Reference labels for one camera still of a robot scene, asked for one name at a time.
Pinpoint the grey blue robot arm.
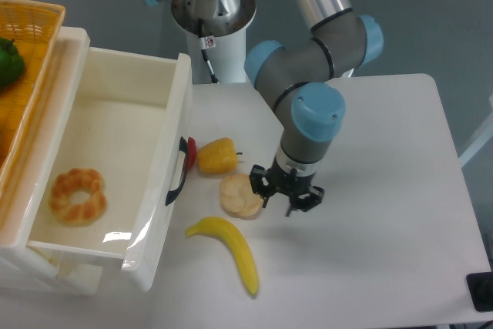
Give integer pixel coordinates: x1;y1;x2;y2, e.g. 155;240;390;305
143;0;384;212

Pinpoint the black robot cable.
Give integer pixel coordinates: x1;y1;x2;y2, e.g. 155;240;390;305
196;17;221;84

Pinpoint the white drawer cabinet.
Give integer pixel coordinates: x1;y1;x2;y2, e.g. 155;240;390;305
1;27;102;295

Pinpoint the round pale bread roll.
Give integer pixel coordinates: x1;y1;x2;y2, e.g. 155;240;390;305
220;173;263;219

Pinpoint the orange woven basket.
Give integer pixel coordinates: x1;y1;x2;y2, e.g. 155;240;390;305
1;0;65;190

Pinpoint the black device at edge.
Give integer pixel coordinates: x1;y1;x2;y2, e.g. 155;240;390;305
466;272;493;312

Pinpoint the yellow bell pepper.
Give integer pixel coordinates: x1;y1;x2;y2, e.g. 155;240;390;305
196;137;243;175

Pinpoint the braided ring bread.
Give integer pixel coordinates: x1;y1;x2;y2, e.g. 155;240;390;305
49;168;107;227

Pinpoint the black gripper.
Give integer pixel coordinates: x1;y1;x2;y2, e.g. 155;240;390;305
249;159;324;217

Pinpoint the white top drawer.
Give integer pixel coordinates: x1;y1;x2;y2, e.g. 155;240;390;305
29;48;192;295

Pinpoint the yellow banana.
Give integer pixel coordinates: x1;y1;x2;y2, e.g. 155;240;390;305
185;217;260;297

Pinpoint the red bell pepper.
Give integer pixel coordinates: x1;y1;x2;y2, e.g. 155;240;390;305
187;136;197;170

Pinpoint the green bell pepper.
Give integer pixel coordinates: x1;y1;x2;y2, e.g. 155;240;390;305
1;38;25;89

